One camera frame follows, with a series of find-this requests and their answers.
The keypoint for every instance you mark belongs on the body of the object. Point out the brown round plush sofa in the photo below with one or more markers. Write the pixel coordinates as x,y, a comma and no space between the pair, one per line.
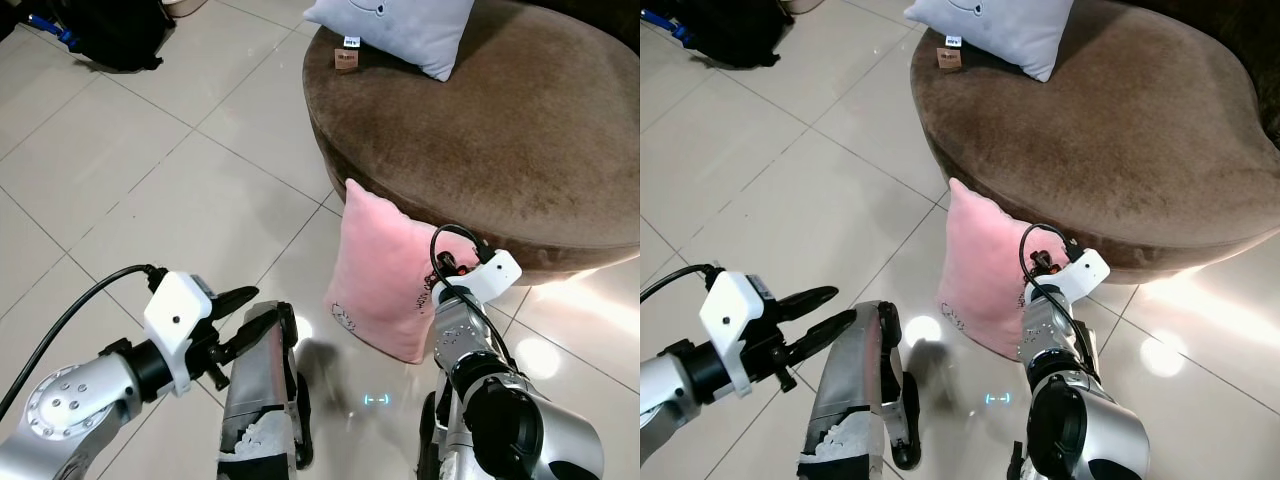
1120,150
520,150

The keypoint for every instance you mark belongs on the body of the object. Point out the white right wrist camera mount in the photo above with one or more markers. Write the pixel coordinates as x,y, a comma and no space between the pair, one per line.
1082,273
492,275

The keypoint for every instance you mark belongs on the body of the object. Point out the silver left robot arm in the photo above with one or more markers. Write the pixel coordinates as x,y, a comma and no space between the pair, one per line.
70,410
670,390

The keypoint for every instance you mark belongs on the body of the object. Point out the brown cardboard hang tag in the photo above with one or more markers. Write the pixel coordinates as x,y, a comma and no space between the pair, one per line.
347,61
949,60

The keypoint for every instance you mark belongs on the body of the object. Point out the black backpack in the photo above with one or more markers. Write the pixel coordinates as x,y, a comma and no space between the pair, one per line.
725,30
115,35

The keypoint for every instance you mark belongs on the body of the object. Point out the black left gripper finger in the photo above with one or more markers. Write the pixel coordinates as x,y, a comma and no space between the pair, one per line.
252,330
808,299
825,332
235,298

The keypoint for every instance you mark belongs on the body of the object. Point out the black robot right leg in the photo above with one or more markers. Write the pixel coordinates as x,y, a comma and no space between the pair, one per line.
430,440

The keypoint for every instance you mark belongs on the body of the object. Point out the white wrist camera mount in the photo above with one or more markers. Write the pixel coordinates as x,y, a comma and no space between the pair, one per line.
172,320
1082,273
492,275
728,320

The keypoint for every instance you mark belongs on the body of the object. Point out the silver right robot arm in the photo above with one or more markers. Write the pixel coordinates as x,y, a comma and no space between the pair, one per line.
1090,430
540,430

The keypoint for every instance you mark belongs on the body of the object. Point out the beige round object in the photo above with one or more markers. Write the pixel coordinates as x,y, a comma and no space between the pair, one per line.
805,4
185,5

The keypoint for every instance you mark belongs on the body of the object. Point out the light grey square pillow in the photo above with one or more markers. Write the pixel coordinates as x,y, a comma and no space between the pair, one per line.
410,30
1010,30

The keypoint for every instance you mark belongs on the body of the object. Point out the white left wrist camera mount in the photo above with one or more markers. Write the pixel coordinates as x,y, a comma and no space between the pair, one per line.
728,320
172,320

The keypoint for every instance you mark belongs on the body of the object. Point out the pink plush pillow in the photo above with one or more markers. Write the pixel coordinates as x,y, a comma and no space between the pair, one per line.
380,270
985,270

